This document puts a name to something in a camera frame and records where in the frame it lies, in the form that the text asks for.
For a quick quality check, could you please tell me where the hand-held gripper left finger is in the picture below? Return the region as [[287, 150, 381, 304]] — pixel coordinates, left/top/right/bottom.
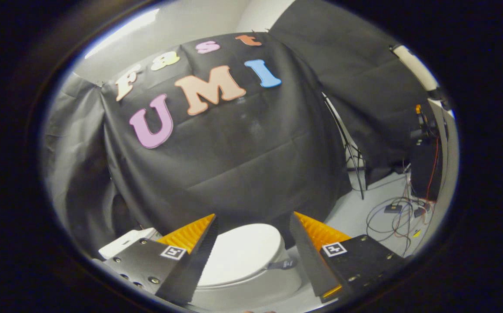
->
[[102, 213, 219, 306]]

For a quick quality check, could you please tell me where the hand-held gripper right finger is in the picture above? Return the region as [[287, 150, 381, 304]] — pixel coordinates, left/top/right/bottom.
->
[[289, 212, 406, 303]]

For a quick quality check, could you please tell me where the white toilet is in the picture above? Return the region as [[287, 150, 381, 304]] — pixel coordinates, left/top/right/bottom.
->
[[98, 223, 303, 313]]

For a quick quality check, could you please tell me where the black tripod stand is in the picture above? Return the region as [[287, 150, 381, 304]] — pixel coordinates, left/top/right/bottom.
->
[[321, 91, 367, 200]]

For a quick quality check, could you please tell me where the black backdrop cloth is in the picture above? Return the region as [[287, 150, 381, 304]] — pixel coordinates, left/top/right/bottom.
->
[[40, 0, 434, 257]]

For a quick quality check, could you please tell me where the tangle of floor cables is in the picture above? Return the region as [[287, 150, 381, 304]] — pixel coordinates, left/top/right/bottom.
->
[[366, 163, 436, 258]]

